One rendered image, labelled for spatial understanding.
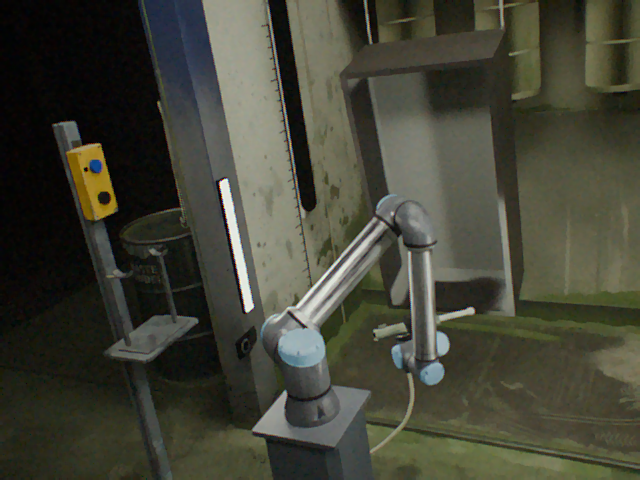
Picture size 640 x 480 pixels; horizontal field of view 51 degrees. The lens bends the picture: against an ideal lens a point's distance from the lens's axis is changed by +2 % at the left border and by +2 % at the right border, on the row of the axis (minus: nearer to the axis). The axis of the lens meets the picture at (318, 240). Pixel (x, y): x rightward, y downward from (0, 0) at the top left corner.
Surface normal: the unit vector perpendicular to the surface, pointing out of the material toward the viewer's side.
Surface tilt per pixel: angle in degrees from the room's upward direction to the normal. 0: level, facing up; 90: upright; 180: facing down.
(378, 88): 102
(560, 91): 90
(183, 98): 90
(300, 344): 5
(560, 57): 90
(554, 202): 57
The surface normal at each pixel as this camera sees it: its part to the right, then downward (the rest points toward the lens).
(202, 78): 0.89, 0.03
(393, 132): -0.36, 0.55
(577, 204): -0.44, -0.19
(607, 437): -0.15, -0.93
